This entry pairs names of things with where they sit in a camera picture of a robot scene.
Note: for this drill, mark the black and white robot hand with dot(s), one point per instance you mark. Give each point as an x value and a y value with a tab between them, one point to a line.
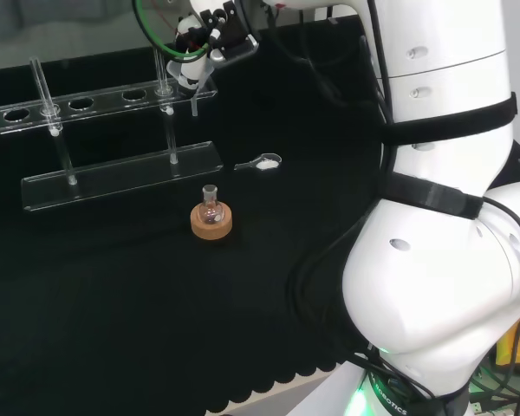
225	34

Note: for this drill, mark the clear plastic funnel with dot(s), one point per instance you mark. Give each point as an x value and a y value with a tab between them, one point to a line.
195	108

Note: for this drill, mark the clear weighing funnel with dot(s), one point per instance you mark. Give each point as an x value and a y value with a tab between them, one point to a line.
266	163

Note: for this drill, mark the clear acrylic funnel stand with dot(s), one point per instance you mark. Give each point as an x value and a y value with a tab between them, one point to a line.
112	182

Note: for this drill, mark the small glass round-bottom flask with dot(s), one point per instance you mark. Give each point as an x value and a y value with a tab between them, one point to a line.
211	212

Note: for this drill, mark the black bench cloth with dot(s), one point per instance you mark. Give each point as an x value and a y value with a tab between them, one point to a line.
112	303

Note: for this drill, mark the yellow stop button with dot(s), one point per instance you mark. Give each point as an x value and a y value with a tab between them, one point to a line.
509	342

